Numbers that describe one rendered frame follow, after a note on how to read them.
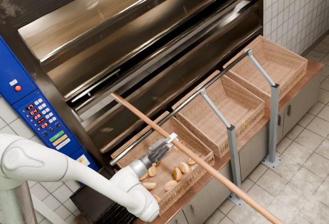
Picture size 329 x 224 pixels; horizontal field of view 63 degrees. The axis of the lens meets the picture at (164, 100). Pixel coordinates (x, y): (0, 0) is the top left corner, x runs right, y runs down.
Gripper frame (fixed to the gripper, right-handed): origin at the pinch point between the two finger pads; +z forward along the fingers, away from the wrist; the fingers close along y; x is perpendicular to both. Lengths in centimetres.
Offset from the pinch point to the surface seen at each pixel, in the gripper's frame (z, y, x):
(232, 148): 39, 44, 5
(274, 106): 87, 43, 5
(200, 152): 29, 60, -19
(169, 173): 0, 60, -24
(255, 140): 70, 72, 0
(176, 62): 51, 2, -54
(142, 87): 18, 2, -54
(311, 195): 82, 119, 45
